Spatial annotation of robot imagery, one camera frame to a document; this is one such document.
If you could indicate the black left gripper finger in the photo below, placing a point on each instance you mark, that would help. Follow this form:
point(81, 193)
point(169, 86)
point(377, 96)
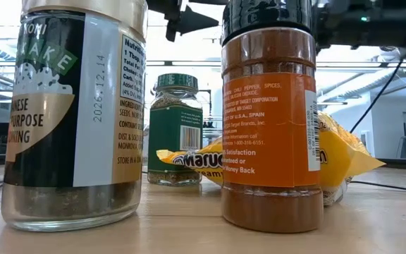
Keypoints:
point(196, 21)

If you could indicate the green lid spice jar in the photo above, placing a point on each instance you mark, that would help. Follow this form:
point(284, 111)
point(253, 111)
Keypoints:
point(175, 141)

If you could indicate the yellow Maruchan ramen packet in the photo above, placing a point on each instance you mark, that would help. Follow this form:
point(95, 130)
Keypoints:
point(340, 155)

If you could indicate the black lid chili powder jar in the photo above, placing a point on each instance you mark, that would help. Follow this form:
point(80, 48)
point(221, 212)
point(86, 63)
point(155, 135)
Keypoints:
point(270, 134)

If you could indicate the gold lid furikake jar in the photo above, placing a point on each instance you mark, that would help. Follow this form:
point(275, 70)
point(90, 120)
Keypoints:
point(83, 106)

